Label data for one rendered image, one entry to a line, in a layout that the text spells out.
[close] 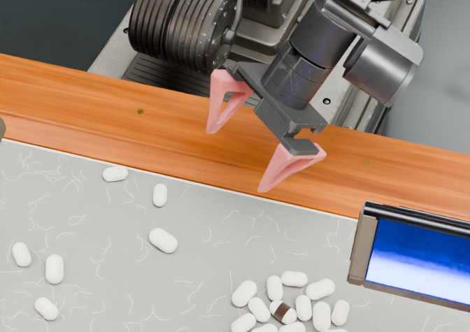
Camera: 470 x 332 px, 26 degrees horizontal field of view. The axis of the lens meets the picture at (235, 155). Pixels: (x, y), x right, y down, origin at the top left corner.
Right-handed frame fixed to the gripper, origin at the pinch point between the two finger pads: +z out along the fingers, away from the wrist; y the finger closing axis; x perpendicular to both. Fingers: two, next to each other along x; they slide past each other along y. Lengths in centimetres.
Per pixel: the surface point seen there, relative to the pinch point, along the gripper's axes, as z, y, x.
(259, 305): 14.5, -10.2, -6.4
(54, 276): 25.6, 7.1, 7.2
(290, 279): 11.5, -9.6, -10.4
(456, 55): 10, 43, -131
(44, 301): 27.4, 5.0, 9.2
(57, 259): 24.7, 8.8, 6.2
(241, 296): 15.1, -8.1, -5.4
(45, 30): 57, 106, -74
